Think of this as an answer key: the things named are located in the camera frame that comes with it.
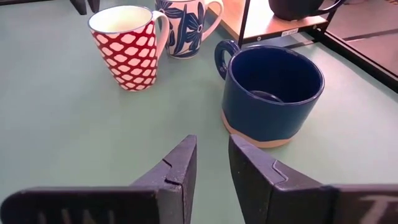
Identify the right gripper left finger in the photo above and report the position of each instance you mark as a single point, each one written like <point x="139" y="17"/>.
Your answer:
<point x="174" y="186"/>

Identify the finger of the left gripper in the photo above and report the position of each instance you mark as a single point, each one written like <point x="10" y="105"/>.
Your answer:
<point x="79" y="6"/>
<point x="94" y="4"/>

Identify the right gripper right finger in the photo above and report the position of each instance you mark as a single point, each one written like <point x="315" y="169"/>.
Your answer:
<point x="264" y="186"/>

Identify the plain white mug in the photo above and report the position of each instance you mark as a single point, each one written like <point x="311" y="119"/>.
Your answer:
<point x="130" y="53"/>

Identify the navy mug tan base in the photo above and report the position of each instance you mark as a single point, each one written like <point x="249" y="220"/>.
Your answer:
<point x="264" y="118"/>

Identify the white mug blue flowers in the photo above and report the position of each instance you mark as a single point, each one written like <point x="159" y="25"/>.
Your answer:
<point x="186" y="28"/>

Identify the dark teal mug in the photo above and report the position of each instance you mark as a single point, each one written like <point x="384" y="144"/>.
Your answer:
<point x="295" y="9"/>

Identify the green table mat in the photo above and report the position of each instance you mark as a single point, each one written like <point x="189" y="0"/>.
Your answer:
<point x="62" y="124"/>

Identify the white shelf label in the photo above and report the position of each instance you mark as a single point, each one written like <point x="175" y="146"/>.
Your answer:
<point x="289" y="32"/>

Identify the black metal table frame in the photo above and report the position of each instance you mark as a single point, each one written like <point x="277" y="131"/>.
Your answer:
<point x="357" y="59"/>

